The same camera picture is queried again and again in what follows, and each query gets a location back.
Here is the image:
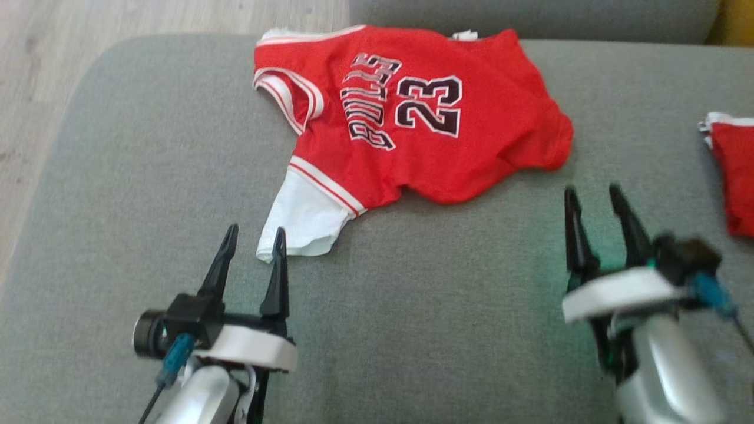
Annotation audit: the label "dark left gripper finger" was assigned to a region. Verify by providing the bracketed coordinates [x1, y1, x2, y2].
[260, 226, 291, 320]
[197, 223, 240, 298]

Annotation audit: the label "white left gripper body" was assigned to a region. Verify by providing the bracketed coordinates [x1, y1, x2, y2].
[193, 320, 299, 373]

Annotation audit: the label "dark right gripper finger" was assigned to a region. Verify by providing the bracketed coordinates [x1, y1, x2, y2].
[609, 184, 655, 269]
[564, 187, 601, 284]

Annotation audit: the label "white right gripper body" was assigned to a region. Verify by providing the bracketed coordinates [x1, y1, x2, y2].
[561, 266, 687, 325]

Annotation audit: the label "red shorts white stripe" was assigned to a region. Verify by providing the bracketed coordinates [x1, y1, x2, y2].
[698, 112, 754, 237]

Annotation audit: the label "red basketball jersey white sleeves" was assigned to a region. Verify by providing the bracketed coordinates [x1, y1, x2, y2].
[253, 24, 575, 264]

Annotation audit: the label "grey fabric sofa seat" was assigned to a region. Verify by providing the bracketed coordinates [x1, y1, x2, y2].
[0, 34, 754, 424]

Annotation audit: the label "grey fabric sofa backrest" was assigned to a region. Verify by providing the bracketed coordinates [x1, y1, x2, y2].
[349, 0, 722, 45]

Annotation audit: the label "yellow cushion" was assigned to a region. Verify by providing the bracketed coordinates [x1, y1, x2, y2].
[707, 0, 754, 47]

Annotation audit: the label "black left cable blue plug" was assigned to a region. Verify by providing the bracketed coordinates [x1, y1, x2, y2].
[138, 333, 196, 424]

